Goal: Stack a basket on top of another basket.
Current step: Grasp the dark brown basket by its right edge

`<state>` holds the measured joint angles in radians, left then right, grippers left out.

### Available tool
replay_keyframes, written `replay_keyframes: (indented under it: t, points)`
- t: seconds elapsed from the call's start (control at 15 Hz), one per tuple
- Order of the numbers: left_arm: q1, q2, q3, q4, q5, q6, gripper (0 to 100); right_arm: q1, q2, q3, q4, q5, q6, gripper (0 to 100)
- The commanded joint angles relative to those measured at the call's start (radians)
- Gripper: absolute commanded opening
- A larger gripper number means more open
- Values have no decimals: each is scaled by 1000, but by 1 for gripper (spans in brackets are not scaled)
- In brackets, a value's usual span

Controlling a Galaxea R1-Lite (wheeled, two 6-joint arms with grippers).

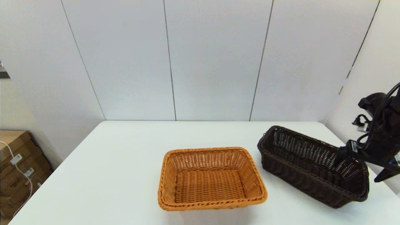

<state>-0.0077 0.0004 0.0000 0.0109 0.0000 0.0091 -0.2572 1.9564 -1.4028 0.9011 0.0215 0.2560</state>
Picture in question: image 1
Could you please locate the orange wicker basket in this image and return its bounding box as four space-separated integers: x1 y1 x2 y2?
158 147 268 211

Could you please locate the dark brown wicker basket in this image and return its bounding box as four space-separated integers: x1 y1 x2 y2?
257 126 370 208

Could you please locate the brown cardboard box stack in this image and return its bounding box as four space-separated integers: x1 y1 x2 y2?
0 130 54 220

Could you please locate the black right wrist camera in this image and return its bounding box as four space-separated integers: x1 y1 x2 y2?
358 92 390 124

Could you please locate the thin white cable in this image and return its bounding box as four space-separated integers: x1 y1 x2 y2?
0 141 33 218

